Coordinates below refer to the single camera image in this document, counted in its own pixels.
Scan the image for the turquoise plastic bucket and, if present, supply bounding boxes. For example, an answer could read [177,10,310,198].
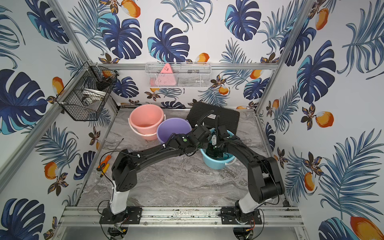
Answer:
[200,128,237,170]

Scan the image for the purple plastic bucket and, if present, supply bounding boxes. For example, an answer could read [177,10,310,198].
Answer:
[157,118,192,143]

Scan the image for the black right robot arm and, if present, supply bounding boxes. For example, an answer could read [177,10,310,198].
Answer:
[211,126,285,214]

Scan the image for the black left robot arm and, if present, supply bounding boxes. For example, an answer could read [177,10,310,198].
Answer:
[109,125,212,215]

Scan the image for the pink plastic bucket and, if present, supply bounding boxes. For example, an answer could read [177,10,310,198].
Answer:
[128,104,166,141]

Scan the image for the black plastic tool case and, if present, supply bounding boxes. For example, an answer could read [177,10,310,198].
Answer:
[187,102,240,134]

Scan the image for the pink triangular object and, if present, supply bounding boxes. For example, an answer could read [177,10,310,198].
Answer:
[154,63,177,87]

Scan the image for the white wire shelf basket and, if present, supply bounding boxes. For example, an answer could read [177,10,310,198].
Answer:
[145,62,212,88]

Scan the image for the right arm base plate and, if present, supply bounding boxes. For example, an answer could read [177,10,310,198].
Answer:
[218,207,263,226]

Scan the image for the yellow handled screwdriver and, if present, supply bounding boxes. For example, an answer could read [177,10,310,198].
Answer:
[100,164,110,178]

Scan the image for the orange handled screwdriver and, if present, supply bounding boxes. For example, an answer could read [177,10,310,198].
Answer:
[97,138,124,172]

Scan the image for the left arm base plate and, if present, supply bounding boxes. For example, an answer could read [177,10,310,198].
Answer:
[99,206,143,225]

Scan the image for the black wire basket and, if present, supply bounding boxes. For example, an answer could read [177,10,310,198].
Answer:
[55,62,119,122]

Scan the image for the aluminium front rail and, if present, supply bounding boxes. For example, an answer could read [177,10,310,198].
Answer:
[59,207,304,228]

